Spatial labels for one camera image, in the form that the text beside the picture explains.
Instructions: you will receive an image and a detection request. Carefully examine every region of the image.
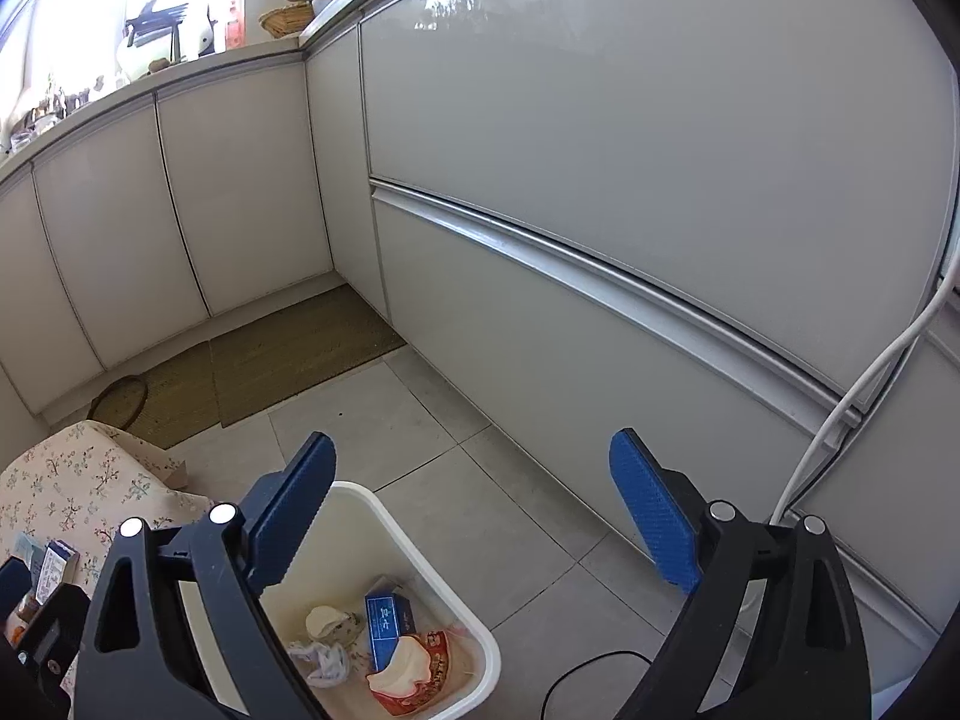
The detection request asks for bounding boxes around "round woven pad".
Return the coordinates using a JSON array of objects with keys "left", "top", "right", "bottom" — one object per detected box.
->
[{"left": 88, "top": 373, "right": 149, "bottom": 425}]

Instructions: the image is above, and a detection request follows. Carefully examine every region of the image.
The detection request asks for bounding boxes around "silver blue milk carton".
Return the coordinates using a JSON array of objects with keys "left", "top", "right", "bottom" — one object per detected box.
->
[{"left": 45, "top": 540, "right": 80, "bottom": 593}]

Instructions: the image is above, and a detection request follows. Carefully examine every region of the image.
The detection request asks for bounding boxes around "white kitchen cabinet unit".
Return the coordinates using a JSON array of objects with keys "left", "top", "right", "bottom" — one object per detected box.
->
[{"left": 0, "top": 0, "right": 960, "bottom": 691}]

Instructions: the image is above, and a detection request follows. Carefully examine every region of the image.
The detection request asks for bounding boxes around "white jug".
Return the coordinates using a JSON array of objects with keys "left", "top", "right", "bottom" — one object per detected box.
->
[{"left": 182, "top": 6, "right": 220, "bottom": 59}]

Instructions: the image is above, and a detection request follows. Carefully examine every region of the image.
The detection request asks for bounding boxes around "large olive floor mat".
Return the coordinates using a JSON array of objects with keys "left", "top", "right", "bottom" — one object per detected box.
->
[{"left": 210, "top": 285, "right": 408, "bottom": 428}]

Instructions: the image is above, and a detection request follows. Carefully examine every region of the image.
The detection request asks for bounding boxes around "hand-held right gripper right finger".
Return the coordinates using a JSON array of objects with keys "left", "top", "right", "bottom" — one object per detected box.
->
[{"left": 609, "top": 427, "right": 875, "bottom": 720}]

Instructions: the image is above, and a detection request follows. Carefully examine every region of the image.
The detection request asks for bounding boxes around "black floor cable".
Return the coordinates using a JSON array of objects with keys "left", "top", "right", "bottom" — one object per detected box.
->
[{"left": 541, "top": 649, "right": 661, "bottom": 720}]

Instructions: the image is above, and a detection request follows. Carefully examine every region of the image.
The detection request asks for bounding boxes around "row of small windowsill items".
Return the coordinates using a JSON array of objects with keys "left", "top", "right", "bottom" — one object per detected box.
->
[{"left": 7, "top": 71, "right": 125, "bottom": 151}]

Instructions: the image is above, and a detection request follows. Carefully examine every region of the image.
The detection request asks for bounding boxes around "blue cardboard box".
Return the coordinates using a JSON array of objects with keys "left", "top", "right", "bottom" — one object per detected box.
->
[{"left": 365, "top": 576, "right": 417, "bottom": 672}]

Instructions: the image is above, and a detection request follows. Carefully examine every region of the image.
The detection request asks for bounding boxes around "red instant noodle bowl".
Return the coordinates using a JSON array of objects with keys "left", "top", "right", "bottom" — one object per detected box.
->
[{"left": 366, "top": 630, "right": 451, "bottom": 717}]

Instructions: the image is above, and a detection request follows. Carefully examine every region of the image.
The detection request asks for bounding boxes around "black dish rack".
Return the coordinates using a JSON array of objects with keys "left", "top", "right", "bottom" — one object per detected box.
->
[{"left": 124, "top": 0, "right": 192, "bottom": 65}]

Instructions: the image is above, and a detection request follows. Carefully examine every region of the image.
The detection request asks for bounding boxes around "white plastic trash bin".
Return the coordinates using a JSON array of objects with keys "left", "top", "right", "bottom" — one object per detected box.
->
[{"left": 199, "top": 480, "right": 502, "bottom": 720}]

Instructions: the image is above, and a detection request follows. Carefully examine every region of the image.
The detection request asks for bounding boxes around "white paper cup green print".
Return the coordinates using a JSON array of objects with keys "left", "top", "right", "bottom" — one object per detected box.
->
[{"left": 305, "top": 605, "right": 365, "bottom": 646}]

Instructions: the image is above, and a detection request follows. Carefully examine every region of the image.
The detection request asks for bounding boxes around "white kitchen countertop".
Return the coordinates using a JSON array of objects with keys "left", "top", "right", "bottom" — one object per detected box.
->
[{"left": 0, "top": 0, "right": 466, "bottom": 173}]

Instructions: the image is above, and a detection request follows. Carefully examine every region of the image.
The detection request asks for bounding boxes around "white plastic bag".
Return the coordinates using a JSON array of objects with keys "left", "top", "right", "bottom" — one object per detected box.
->
[{"left": 289, "top": 637, "right": 353, "bottom": 689}]

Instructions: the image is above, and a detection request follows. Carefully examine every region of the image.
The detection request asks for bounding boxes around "wicker basket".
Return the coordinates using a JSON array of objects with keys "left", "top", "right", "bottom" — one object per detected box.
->
[{"left": 259, "top": 4, "right": 316, "bottom": 38}]

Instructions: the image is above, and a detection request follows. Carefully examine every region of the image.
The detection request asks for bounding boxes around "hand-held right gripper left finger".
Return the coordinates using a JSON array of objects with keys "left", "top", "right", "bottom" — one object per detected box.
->
[{"left": 75, "top": 431, "right": 336, "bottom": 720}]

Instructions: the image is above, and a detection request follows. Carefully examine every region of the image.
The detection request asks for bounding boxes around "white hose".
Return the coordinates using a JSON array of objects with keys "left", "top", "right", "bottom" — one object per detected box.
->
[{"left": 772, "top": 270, "right": 960, "bottom": 526}]

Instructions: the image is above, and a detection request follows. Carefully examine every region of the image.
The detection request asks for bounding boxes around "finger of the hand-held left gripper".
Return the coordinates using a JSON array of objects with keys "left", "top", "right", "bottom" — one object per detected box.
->
[
  {"left": 0, "top": 559, "right": 32, "bottom": 605},
  {"left": 13, "top": 581, "right": 92, "bottom": 691}
]

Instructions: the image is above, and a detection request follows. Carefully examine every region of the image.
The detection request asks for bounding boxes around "bright kitchen window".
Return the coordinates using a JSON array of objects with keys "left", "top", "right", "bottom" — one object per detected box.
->
[{"left": 0, "top": 0, "right": 252, "bottom": 136}]

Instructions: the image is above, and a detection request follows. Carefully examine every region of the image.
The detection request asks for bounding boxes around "floral tablecloth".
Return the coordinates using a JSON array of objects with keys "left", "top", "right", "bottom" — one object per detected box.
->
[{"left": 0, "top": 422, "right": 215, "bottom": 691}]

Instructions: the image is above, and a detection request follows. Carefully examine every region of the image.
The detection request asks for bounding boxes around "small olive floor mat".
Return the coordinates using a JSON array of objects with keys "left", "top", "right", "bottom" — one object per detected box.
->
[{"left": 97, "top": 341, "right": 222, "bottom": 451}]

